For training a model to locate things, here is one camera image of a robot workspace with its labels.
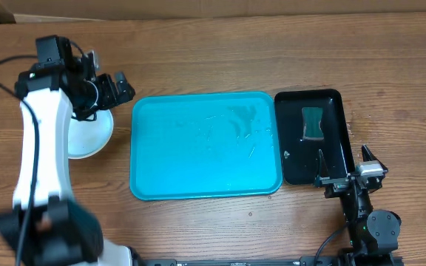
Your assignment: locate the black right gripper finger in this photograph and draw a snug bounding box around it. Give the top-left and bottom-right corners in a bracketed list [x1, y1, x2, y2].
[361, 145, 385, 168]
[314, 149, 330, 187]

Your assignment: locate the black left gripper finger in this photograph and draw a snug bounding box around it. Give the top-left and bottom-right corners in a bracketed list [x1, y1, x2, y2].
[115, 72, 135, 102]
[104, 73, 126, 107]

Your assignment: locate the light blue plate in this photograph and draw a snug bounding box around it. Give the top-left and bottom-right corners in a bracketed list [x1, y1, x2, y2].
[68, 110, 114, 160]

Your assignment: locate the green white sponge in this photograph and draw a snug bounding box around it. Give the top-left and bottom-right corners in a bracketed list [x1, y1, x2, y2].
[302, 107, 324, 140]

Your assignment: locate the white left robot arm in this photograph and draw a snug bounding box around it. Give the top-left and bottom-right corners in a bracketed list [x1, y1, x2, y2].
[0, 50, 141, 265]

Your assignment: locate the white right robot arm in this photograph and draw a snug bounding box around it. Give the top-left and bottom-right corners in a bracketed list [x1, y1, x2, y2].
[129, 89, 402, 265]

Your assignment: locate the black rectangular tray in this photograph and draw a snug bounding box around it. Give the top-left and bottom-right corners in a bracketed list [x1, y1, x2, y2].
[274, 89, 355, 185]

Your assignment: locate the teal plastic tray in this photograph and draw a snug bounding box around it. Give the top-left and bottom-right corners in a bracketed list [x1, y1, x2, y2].
[129, 92, 283, 201]

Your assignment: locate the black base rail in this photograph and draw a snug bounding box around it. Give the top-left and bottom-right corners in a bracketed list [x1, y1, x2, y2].
[131, 255, 405, 266]

